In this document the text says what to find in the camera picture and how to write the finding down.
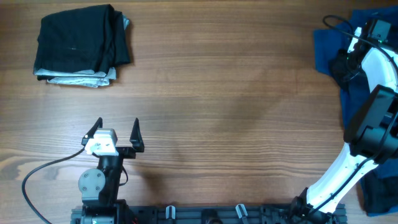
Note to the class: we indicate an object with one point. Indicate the black folded garment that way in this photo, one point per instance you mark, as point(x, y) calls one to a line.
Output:
point(85, 42)

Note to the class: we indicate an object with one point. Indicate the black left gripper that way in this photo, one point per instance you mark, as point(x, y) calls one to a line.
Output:
point(129, 152)

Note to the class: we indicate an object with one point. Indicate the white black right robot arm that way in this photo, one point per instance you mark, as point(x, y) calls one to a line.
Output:
point(371, 136)

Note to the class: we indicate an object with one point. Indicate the blue t-shirt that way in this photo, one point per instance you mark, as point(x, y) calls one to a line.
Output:
point(329, 46)

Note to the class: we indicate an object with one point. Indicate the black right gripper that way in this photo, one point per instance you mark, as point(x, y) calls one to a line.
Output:
point(338, 66)

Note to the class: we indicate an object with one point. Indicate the black t-shirt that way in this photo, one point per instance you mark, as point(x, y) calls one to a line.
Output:
point(380, 195)

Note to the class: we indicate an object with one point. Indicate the grey folded garment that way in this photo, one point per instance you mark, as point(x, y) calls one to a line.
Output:
point(89, 77)

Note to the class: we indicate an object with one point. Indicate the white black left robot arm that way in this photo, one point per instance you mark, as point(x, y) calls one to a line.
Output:
point(99, 186)

